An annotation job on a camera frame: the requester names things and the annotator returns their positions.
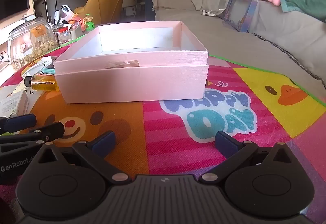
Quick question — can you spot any green toy bottle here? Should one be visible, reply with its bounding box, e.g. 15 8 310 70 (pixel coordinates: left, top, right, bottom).
85 14 96 31

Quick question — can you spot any amber glass bottle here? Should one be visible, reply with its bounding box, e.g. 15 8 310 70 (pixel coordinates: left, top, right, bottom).
24 74 61 92

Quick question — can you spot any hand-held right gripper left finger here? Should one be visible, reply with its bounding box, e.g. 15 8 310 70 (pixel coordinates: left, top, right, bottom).
38 130 129 185

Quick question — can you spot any white plastic bag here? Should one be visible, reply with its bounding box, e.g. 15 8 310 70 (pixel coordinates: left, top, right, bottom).
61 4 75 21

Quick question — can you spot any illustrated picture box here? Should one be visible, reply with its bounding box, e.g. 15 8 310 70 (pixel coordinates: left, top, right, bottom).
222 0 259 33

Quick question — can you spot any pink cardboard box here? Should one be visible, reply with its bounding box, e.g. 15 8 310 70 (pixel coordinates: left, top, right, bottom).
53 20 209 104

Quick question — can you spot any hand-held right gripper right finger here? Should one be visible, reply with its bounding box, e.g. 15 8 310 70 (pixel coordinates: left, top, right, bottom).
199 131 298 185

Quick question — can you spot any white paper carton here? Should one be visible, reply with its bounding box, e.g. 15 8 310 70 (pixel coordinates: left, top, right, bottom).
0 86 34 118

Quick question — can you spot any white mop handle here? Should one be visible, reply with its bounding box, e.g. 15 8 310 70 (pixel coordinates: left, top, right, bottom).
53 0 62 23

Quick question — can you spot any colourful cartoon play mat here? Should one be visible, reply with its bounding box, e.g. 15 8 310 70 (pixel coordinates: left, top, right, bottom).
0 44 326 214

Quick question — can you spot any small red-lidded plastic jar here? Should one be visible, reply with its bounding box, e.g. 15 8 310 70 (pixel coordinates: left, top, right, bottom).
55 27 72 45

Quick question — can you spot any teal green blanket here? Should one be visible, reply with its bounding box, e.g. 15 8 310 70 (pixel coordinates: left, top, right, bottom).
281 0 326 23

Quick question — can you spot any grey sofa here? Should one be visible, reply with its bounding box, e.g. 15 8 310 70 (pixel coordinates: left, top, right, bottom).
151 0 326 88

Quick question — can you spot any glass jar of nuts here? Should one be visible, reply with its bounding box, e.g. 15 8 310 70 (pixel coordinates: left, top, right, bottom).
8 17 60 72

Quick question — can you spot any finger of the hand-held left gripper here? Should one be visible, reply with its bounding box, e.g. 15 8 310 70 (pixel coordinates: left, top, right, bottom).
0 122 65 145
0 114 36 135

